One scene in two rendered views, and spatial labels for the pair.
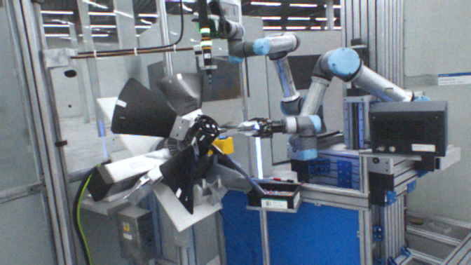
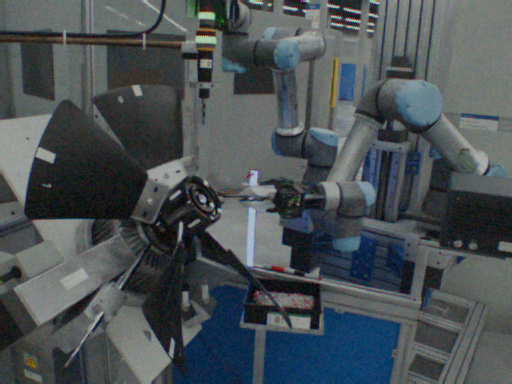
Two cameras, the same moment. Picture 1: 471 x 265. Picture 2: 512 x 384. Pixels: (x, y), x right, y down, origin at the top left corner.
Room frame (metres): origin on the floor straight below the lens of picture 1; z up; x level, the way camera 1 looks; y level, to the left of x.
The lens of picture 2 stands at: (0.40, 0.27, 1.51)
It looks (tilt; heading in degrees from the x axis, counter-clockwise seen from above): 16 degrees down; 344
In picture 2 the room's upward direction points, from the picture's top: 3 degrees clockwise
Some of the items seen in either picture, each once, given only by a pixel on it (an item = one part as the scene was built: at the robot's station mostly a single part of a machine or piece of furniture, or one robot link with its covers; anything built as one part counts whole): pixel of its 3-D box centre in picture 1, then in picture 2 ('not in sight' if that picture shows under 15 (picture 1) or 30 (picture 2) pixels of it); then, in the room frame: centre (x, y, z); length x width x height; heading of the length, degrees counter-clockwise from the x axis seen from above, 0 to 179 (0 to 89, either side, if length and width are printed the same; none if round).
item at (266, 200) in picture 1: (274, 195); (283, 303); (1.49, -0.15, 0.85); 0.22 x 0.17 x 0.07; 68
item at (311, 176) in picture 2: (314, 124); (320, 174); (2.05, -0.48, 1.09); 0.15 x 0.15 x 0.10
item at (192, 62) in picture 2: (205, 57); (200, 65); (1.44, 0.11, 1.50); 0.09 x 0.07 x 0.10; 89
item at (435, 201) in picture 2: not in sight; (444, 198); (1.67, -0.80, 1.09); 0.15 x 0.15 x 0.10
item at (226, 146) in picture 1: (217, 146); not in sight; (1.90, 0.13, 1.02); 0.16 x 0.10 x 0.11; 54
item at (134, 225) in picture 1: (136, 234); (46, 369); (1.46, 0.51, 0.73); 0.15 x 0.09 x 0.22; 54
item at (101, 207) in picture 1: (125, 195); not in sight; (1.67, 0.61, 0.85); 0.36 x 0.24 x 0.03; 144
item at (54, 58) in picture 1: (59, 58); not in sight; (1.45, 0.73, 1.54); 0.10 x 0.07 x 0.09; 89
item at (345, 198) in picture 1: (279, 188); (278, 282); (1.67, -0.19, 0.82); 0.90 x 0.04 x 0.08; 54
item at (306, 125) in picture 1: (307, 125); (351, 196); (1.46, -0.31, 1.17); 0.11 x 0.08 x 0.09; 90
